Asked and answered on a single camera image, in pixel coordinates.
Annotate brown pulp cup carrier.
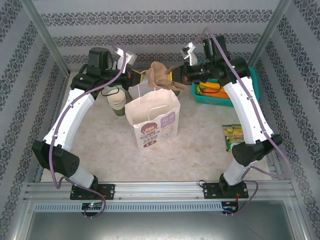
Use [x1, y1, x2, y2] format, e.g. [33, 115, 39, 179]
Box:
[146, 61, 187, 92]

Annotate stack of green paper cups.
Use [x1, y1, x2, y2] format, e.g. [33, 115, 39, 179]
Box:
[107, 88, 126, 117]

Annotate white cartoon print paper bag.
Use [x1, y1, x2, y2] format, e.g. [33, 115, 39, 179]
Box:
[124, 89, 181, 152]

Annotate yellow toy banana bunch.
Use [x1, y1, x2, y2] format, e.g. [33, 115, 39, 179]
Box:
[196, 81, 222, 91]

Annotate orange toy food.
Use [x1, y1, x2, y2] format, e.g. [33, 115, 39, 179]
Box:
[199, 87, 230, 100]

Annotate teal plastic basket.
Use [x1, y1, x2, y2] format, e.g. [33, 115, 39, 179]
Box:
[191, 61, 260, 108]

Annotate green yellow snack packet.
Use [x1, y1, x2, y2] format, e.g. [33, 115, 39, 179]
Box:
[222, 124, 245, 153]

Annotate small left circuit board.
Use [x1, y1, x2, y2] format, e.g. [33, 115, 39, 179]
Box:
[82, 202, 102, 210]

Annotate small circuit board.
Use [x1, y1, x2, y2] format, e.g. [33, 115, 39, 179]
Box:
[82, 202, 102, 210]
[223, 201, 240, 213]

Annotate small right circuit board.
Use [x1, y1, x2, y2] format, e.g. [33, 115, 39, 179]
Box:
[223, 201, 240, 213]

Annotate grey metal panel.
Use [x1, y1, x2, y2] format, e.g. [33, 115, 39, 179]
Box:
[24, 212, 303, 240]

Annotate aluminium frame post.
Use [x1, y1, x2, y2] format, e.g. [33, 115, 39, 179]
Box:
[18, 0, 71, 76]
[248, 0, 292, 68]

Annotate aluminium mounting rail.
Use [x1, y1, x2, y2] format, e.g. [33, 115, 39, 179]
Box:
[23, 181, 298, 201]

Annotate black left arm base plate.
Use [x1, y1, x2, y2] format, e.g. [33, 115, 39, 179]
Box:
[69, 183, 116, 201]

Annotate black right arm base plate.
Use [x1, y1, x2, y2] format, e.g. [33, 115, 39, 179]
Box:
[202, 181, 250, 200]

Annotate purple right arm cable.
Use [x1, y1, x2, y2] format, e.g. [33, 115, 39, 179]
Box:
[194, 26, 293, 217]

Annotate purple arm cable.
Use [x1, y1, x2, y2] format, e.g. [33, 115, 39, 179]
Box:
[48, 37, 133, 220]
[194, 26, 293, 217]

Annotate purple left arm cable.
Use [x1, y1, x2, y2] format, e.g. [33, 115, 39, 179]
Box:
[48, 37, 133, 220]

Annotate grey slotted cable duct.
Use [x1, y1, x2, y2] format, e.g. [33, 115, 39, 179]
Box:
[33, 201, 223, 213]

